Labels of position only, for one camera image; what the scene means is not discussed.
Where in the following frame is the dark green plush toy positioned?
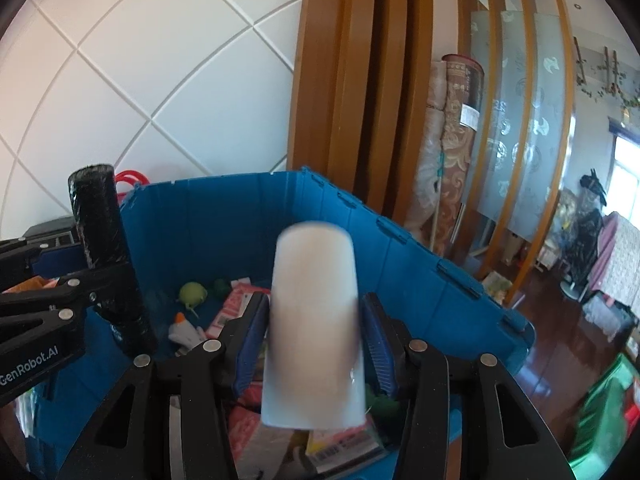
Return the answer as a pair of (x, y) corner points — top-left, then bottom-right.
(364, 384), (407, 422)

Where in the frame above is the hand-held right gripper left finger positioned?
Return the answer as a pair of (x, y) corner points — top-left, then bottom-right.
(55, 291), (272, 480)

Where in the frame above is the dark hanging coat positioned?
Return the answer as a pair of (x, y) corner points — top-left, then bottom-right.
(574, 169), (610, 288)

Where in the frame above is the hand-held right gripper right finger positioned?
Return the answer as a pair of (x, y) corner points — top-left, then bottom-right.
(361, 292), (576, 480)

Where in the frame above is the window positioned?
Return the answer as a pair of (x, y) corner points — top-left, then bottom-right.
(606, 116), (640, 198)

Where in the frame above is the beige rolled carpet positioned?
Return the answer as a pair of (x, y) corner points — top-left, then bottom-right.
(404, 60), (447, 243)

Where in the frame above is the wooden slat partition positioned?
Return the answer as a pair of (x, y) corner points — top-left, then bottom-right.
(286, 0), (435, 233)

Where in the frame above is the green plastic container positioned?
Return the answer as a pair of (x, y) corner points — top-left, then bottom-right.
(569, 352), (640, 472)

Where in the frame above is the wooden framed frosted glass screen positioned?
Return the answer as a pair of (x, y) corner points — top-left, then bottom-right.
(451, 0), (577, 307)

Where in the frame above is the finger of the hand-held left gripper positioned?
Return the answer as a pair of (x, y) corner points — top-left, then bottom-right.
(0, 260), (138, 322)
(0, 237), (82, 291)

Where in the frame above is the white plastic cylinder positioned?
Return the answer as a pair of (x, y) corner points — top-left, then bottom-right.
(261, 221), (370, 431)

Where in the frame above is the small green plush toy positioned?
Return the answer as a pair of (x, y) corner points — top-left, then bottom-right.
(178, 282), (209, 309)

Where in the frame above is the pink patterned cloth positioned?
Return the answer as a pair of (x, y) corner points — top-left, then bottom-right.
(589, 211), (640, 313)

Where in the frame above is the brown patterned rolled carpet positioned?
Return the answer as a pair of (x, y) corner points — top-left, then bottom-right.
(429, 52), (486, 262)

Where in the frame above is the white toy with orange tip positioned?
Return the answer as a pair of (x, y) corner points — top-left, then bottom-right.
(167, 312), (207, 357)

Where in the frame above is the black roll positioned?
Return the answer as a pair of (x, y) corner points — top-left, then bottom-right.
(68, 162), (160, 356)

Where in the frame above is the pink tissue packet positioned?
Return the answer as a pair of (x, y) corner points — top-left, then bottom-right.
(204, 279), (272, 342)

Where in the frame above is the blue plastic storage bin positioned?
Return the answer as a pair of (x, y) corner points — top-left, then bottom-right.
(35, 166), (537, 461)

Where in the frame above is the artificial leaf vine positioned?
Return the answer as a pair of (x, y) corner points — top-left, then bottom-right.
(574, 36), (640, 112)

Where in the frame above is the red plastic basket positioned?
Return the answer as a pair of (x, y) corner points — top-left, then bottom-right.
(114, 169), (152, 198)

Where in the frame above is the barcoded flat packet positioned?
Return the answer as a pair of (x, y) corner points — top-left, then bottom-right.
(304, 422), (387, 477)

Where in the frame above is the dark grey box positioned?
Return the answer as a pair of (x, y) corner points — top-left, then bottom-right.
(22, 215), (77, 243)

